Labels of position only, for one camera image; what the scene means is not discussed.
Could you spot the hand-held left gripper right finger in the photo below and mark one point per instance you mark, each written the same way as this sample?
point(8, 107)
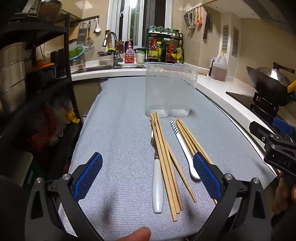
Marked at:
point(207, 178)

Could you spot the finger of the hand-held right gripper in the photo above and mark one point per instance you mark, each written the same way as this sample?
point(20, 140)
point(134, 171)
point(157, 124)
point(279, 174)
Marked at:
point(281, 125)
point(259, 129)

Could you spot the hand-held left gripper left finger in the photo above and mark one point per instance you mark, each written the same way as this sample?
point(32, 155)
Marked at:
point(89, 178)

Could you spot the pile of wooden chopsticks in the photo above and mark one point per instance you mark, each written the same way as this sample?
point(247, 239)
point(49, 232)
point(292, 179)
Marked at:
point(161, 157)

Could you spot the clear plastic container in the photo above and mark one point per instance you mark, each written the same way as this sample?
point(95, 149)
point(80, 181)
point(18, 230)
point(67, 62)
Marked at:
point(170, 92)

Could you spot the person's right hand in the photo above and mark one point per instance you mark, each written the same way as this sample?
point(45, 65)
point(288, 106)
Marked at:
point(285, 192)

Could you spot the person's left hand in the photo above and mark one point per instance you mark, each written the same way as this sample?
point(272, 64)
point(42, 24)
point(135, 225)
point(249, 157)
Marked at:
point(138, 235)

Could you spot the black gas cooktop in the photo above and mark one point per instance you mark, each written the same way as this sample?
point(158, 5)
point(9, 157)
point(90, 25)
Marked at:
point(242, 99)

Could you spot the black wok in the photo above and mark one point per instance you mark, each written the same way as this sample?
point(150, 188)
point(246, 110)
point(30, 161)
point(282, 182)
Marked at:
point(268, 85)

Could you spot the grey table mat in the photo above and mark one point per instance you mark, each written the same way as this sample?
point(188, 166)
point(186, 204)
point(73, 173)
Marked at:
point(120, 129)

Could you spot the colourful plastic bags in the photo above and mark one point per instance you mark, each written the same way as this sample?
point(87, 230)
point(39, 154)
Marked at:
point(46, 125)

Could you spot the large cooking oil jug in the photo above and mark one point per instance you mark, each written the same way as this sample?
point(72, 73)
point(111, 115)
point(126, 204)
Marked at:
point(219, 69)

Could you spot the kitchen cabinet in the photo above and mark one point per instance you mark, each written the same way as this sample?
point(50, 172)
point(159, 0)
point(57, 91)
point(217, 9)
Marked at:
point(87, 97)

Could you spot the steel kitchen sink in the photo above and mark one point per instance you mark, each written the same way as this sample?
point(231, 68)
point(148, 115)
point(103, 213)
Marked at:
point(104, 67)

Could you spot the hanging cleaver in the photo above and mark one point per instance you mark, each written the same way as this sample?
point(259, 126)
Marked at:
point(207, 26)

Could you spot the metal basin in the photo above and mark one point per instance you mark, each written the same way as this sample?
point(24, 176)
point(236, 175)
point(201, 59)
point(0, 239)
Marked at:
point(77, 62)

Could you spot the black kettle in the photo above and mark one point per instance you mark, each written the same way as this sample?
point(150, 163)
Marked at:
point(57, 62)

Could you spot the orange bowl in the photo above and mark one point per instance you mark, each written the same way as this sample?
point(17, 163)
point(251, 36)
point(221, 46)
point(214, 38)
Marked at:
point(44, 64)

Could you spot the row of sauce bottles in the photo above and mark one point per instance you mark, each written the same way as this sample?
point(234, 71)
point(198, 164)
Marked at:
point(161, 51)

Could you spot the green colander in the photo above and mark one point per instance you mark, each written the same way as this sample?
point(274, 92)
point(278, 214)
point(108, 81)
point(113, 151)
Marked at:
point(76, 53)

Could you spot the large steel pot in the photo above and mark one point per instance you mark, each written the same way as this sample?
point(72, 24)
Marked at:
point(12, 78)

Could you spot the sink sponge caddy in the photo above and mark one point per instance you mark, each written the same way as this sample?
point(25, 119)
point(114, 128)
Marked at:
point(106, 53)

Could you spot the chrome kitchen faucet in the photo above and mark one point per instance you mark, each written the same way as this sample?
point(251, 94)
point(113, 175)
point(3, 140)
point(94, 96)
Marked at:
point(114, 53)

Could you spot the row of hanging kitchen tools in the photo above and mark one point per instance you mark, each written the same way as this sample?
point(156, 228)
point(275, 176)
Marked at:
point(193, 18)

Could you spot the white lidded jar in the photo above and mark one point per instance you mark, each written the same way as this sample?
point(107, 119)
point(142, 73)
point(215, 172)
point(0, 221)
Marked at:
point(140, 57)

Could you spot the red refill pouch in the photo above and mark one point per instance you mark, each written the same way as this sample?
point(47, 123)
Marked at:
point(129, 53)

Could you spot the black storage rack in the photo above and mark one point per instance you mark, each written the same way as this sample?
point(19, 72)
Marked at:
point(67, 46)

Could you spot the red chili jar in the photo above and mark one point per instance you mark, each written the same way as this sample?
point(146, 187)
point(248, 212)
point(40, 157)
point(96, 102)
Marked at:
point(120, 47)

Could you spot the hanging mesh strainer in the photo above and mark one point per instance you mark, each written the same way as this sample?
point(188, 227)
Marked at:
point(89, 42)

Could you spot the row of spice jars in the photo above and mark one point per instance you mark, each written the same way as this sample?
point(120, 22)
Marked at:
point(164, 29)

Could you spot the black spice rack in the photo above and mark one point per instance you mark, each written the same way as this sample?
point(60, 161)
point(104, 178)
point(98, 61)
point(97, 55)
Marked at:
point(148, 46)

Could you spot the metal grater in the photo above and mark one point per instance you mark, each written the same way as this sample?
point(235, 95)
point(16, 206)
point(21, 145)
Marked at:
point(81, 34)

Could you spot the white hanging ladle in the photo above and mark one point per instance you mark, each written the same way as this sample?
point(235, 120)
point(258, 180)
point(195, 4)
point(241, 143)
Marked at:
point(97, 27)

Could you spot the window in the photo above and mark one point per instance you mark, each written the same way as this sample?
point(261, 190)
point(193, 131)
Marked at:
point(136, 20)

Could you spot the narrow wall vent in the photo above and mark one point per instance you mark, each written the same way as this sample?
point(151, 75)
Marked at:
point(235, 41)

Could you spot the wide wall vent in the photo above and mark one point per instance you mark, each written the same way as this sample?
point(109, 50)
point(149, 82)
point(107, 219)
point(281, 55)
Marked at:
point(225, 38)

